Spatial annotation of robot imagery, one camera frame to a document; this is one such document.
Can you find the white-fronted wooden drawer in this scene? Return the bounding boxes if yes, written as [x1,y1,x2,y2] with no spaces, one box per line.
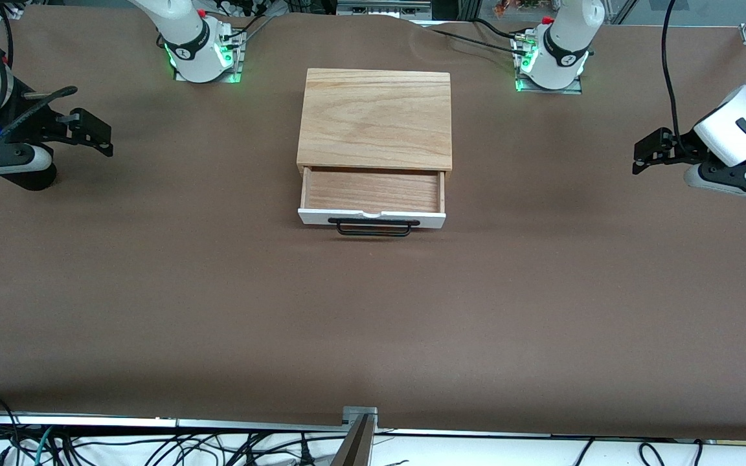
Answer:
[298,167,447,237]

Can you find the light wooden drawer cabinet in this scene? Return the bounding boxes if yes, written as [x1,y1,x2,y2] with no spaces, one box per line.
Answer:
[296,67,454,188]

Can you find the black vase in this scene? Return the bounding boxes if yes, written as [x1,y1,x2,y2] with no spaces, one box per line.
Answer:
[0,162,58,192]

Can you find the black electronics box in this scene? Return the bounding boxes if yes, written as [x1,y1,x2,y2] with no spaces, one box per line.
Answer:
[337,0,432,19]

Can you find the brown table cover mat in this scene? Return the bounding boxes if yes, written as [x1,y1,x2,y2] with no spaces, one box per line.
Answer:
[0,5,746,444]

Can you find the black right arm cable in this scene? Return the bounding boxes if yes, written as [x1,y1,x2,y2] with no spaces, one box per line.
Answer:
[0,0,80,155]

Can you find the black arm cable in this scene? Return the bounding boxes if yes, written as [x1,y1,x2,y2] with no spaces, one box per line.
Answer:
[0,0,80,155]
[661,0,683,150]

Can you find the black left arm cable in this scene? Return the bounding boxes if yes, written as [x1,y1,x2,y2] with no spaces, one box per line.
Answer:
[661,0,683,150]

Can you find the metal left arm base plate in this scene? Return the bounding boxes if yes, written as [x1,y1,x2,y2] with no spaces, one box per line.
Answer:
[515,76,584,96]

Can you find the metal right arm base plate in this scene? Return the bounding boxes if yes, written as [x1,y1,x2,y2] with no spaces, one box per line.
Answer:
[174,63,243,83]

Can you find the black table cable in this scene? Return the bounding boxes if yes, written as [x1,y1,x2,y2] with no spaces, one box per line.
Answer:
[426,27,520,52]
[473,18,524,38]

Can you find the aluminium table edge rail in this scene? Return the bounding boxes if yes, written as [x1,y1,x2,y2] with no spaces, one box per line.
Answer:
[0,411,746,447]

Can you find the teal floor cable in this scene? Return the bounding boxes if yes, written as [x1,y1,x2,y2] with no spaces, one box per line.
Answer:
[35,427,55,466]

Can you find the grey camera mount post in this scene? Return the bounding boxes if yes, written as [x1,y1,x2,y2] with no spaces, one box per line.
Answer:
[331,406,379,466]

